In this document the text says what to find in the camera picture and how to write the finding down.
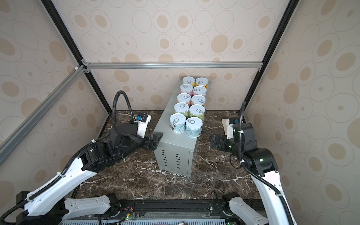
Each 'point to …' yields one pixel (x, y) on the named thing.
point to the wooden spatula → (225, 128)
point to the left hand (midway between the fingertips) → (157, 131)
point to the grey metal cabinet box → (175, 152)
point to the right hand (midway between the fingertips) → (219, 138)
